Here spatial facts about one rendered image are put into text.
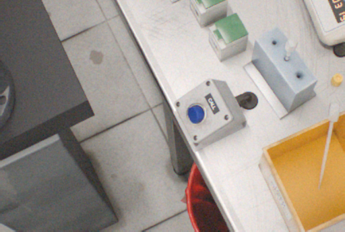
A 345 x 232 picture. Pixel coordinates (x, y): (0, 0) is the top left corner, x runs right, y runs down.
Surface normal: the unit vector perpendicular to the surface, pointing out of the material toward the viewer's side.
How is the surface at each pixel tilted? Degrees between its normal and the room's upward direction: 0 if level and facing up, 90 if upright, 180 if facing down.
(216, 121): 30
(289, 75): 0
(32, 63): 4
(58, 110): 4
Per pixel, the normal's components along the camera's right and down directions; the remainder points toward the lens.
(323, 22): -0.44, -0.15
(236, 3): -0.04, -0.29
